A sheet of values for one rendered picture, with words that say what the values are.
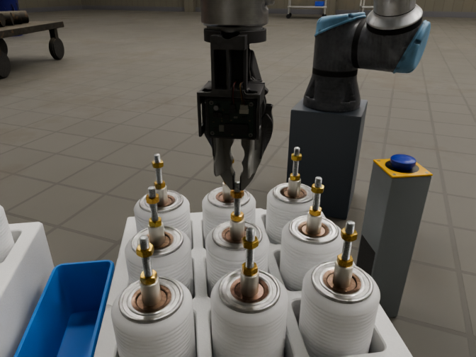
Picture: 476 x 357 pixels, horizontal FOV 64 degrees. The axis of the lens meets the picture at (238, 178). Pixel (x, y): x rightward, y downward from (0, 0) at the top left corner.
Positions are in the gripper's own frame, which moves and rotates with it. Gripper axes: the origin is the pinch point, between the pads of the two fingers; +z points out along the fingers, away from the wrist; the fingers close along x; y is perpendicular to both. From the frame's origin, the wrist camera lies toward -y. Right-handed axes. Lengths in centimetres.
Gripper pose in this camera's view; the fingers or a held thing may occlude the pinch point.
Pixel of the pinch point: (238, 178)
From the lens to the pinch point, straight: 54.2
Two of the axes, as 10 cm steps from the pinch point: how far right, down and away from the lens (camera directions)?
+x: 9.9, 0.7, -1.4
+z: 0.0, 9.0, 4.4
